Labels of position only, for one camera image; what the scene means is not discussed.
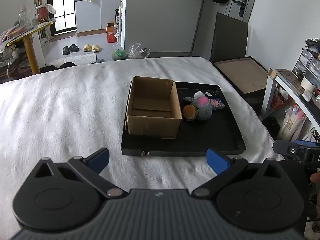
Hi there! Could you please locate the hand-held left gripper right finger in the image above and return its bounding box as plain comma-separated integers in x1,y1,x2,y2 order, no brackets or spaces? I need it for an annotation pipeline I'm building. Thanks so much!
191,148,284,198

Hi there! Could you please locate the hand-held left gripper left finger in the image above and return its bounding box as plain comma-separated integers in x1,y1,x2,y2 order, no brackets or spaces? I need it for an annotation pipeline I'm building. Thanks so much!
34,147,124,200

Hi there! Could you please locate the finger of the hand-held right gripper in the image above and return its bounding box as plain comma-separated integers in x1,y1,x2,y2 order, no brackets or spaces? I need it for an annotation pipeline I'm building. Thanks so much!
272,139,320,157

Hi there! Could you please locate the black shallow tray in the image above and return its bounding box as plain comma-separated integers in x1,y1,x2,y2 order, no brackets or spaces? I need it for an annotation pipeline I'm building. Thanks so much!
121,81,247,157

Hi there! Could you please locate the grey and pink plush toy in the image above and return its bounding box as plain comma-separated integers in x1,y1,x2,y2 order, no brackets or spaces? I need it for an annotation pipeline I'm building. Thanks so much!
192,97,213,122

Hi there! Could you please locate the burger plush toy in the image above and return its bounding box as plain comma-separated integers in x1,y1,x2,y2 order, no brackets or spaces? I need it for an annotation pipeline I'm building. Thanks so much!
183,104,197,122

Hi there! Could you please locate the blue printed tissue pack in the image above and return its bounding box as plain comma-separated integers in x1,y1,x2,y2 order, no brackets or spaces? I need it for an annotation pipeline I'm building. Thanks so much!
210,98,225,111

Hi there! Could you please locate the brown cardboard box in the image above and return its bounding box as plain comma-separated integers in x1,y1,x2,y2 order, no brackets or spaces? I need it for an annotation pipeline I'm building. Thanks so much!
125,76,182,138

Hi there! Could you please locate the white shopping bag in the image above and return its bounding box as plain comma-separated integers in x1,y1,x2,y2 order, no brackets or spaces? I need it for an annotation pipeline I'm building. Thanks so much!
277,105,307,142

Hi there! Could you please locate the white desk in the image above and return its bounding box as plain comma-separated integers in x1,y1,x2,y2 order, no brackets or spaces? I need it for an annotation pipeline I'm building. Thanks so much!
261,68,320,140

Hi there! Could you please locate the cardboard-lined black tray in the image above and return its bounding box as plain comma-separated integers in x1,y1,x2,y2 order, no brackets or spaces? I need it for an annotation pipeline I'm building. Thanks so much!
212,56,269,101

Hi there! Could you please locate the grey drawer organizer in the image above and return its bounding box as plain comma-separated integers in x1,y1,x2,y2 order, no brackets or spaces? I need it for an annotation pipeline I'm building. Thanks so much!
292,47,320,81

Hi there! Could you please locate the white floor towel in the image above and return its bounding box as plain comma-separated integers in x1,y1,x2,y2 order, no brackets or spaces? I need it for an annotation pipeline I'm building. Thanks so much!
49,53,105,68

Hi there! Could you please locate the dark clothes pile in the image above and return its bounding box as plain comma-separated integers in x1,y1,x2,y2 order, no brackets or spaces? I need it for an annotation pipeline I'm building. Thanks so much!
40,62,77,74

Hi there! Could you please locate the green filled plastic bag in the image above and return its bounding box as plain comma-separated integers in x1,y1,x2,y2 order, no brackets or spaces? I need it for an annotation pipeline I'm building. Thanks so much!
112,44,128,61

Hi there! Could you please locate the clear plastic bag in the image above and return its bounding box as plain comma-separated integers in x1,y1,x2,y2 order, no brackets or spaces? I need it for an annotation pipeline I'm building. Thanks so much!
128,42,151,59

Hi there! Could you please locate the dark leaning board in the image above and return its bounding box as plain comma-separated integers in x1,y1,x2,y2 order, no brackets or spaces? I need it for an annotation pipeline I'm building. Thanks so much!
210,12,248,62

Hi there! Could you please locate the orange carton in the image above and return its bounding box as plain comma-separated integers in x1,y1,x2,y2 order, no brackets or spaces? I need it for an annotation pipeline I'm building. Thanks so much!
106,23,118,43

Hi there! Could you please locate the yellow-legged table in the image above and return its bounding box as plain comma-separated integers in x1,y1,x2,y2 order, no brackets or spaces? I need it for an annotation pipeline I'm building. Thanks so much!
6,20,57,75

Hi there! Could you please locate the long broom stick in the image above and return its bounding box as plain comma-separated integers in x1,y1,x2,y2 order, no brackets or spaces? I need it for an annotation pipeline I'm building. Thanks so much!
189,0,207,55

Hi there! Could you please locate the white cabinet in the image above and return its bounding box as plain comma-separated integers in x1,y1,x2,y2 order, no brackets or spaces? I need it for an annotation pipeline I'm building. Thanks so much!
74,0,123,37

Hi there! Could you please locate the black door lock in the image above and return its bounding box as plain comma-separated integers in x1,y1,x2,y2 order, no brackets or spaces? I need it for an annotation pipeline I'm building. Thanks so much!
232,0,248,17

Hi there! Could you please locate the red box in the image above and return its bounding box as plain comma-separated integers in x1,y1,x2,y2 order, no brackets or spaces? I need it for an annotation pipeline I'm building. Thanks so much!
35,4,50,25

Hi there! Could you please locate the black-framed window door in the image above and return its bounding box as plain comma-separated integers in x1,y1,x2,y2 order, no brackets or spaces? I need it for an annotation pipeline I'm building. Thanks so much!
49,0,77,34

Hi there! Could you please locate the glass jar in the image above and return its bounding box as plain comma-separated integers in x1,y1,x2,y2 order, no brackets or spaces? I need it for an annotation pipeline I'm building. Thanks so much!
19,7,32,28

